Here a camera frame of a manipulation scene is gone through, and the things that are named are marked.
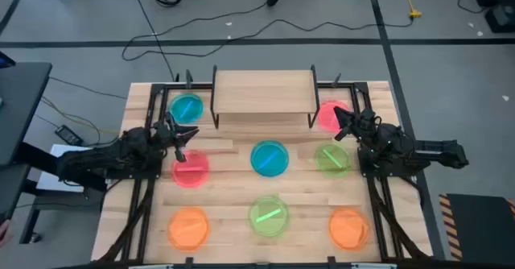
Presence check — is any black hazard-striped mat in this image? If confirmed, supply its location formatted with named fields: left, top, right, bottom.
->
left=438, top=192, right=515, bottom=263

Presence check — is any black desk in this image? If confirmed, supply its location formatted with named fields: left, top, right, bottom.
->
left=0, top=61, right=108, bottom=246

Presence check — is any translucent pink plastic plate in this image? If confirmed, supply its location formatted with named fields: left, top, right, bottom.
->
left=316, top=101, right=351, bottom=134
left=171, top=150, right=210, bottom=189

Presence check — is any thin yellow cable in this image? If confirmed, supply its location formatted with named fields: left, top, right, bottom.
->
left=39, top=95, right=122, bottom=135

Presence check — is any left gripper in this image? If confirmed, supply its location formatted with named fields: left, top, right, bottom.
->
left=152, top=114, right=200, bottom=163

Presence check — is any long black floor cable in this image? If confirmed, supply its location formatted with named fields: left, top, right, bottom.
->
left=122, top=2, right=414, bottom=62

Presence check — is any translucent orange plastic plate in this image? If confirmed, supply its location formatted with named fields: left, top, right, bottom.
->
left=328, top=207, right=371, bottom=251
left=167, top=206, right=211, bottom=252

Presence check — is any thin black floor cable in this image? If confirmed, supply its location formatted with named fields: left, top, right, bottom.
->
left=127, top=0, right=178, bottom=81

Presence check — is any short black cable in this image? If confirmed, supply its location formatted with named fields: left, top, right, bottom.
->
left=456, top=0, right=488, bottom=14

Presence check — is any translucent green plastic plate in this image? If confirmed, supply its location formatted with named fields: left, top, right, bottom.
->
left=313, top=143, right=352, bottom=179
left=248, top=195, right=290, bottom=238

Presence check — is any translucent blue plastic plate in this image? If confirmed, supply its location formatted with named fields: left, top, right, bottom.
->
left=249, top=139, right=290, bottom=178
left=168, top=93, right=205, bottom=125

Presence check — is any black equipment box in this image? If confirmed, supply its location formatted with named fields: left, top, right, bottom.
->
left=484, top=2, right=515, bottom=34

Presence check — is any black aluminium table frame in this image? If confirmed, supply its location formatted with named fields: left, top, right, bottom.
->
left=96, top=72, right=434, bottom=269

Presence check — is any white flat board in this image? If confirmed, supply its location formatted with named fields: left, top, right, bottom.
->
left=35, top=143, right=98, bottom=193

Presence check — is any wooden shelf with black legs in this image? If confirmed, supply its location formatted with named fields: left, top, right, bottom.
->
left=210, top=64, right=321, bottom=130

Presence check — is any black power adapter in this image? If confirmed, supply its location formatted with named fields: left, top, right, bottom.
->
left=55, top=124, right=84, bottom=147

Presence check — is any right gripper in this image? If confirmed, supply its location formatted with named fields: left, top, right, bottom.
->
left=332, top=106, right=381, bottom=142

